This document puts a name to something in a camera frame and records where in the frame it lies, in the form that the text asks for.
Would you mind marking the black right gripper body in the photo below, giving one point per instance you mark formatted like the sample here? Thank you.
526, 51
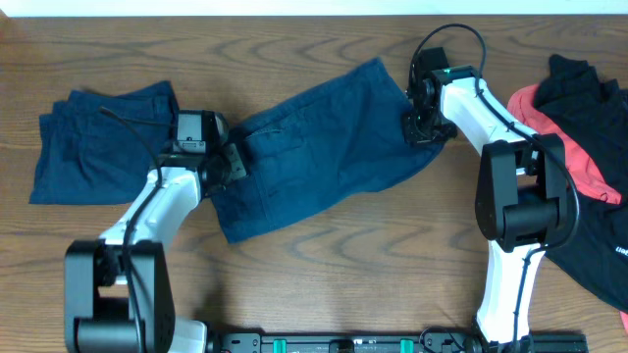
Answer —
427, 128

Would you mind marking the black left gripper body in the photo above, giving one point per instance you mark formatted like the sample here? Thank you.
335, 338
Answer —
229, 166

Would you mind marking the navy blue denim shorts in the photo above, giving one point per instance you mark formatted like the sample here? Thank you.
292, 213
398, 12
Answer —
310, 152

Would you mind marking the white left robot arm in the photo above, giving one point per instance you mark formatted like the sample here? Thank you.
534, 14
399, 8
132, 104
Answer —
118, 295

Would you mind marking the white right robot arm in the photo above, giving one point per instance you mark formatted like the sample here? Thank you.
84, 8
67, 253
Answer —
525, 203

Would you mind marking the folded navy blue shorts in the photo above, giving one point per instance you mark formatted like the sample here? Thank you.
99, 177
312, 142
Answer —
96, 150

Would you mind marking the black printed shirt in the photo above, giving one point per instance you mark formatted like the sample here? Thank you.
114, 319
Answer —
594, 114

